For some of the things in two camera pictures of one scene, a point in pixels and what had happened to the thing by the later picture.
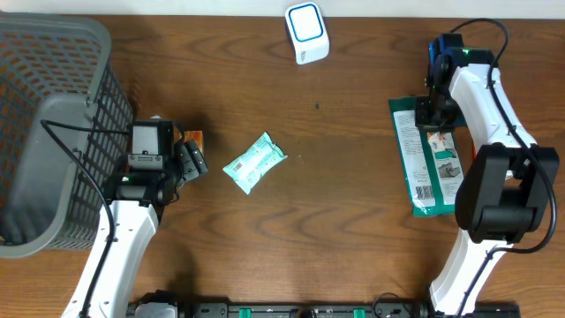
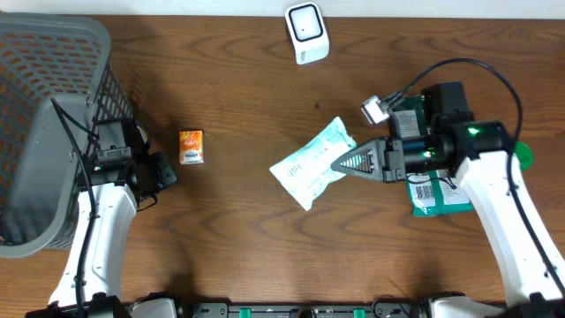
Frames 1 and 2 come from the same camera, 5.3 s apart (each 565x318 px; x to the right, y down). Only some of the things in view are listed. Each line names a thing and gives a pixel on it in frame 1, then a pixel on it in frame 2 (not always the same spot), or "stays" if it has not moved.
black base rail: (328, 310) stays
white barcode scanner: (307, 32) stays
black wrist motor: (150, 147) to (112, 136)
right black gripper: (424, 120) to (383, 162)
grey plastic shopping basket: (65, 124) stays
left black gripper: (190, 161) to (163, 172)
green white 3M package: (431, 170) stays
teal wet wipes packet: (254, 162) to (308, 171)
